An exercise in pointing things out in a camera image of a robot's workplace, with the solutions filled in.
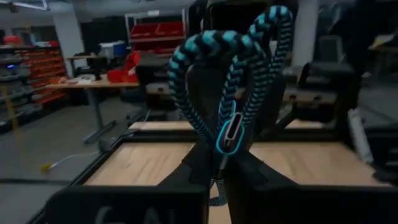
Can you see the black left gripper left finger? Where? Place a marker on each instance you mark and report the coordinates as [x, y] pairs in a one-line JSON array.
[[130, 205]]

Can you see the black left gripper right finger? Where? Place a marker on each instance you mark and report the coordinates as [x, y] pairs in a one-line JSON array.
[[295, 205]]

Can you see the yellow plug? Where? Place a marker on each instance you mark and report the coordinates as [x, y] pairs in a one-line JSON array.
[[45, 168]]

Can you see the white tube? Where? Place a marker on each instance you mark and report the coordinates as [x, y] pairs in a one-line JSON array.
[[360, 137]]

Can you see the gray-legged desk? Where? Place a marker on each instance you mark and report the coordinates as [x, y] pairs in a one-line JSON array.
[[93, 83]]

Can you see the red bins on desk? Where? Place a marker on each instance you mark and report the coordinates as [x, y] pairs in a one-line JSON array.
[[124, 73]]

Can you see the black office chair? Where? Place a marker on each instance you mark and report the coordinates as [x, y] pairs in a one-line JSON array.
[[329, 59]]

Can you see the shelf with red bins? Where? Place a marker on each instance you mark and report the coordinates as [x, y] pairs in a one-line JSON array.
[[43, 68]]

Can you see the white pillar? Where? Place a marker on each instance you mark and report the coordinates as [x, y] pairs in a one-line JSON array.
[[306, 31]]

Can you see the rack of red bins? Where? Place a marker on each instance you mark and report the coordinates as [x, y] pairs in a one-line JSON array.
[[155, 31]]

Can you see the wooden workbench with black frame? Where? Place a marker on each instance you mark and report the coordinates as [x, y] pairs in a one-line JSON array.
[[155, 136]]

